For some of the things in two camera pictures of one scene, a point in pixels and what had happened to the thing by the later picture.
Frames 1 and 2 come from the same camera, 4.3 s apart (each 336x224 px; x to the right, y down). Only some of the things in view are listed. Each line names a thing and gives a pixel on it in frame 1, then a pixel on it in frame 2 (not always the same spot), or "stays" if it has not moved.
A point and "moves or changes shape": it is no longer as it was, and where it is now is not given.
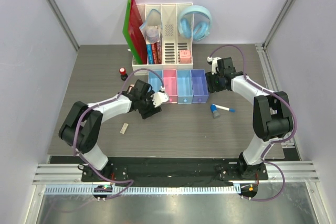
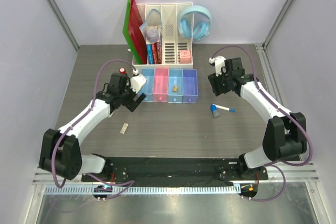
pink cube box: (185, 56) stays
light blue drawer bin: (154, 80) moves or changes shape
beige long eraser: (124, 128) stays
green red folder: (132, 23) stays
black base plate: (170, 171) stays
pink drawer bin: (170, 84) moves or changes shape
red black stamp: (124, 75) stays
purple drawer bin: (199, 86) -> (190, 93)
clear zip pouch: (151, 28) stays
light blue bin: (185, 86) -> (175, 78)
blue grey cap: (216, 114) stays
